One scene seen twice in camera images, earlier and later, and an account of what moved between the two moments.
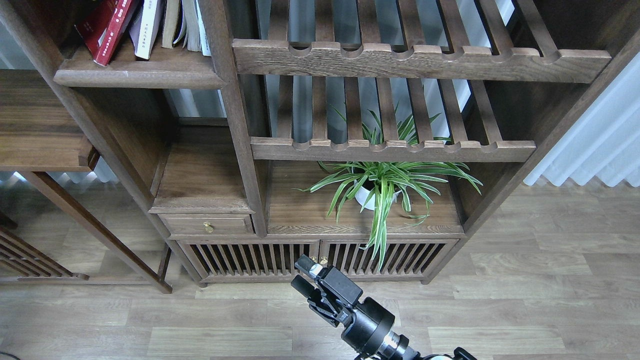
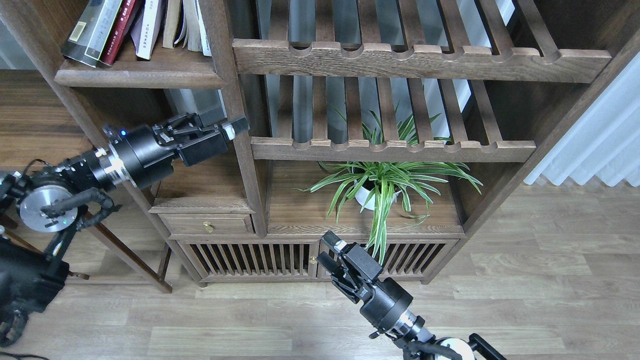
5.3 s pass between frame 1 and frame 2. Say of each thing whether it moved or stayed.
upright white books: stayed
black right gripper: moved
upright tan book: stayed
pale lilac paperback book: stayed
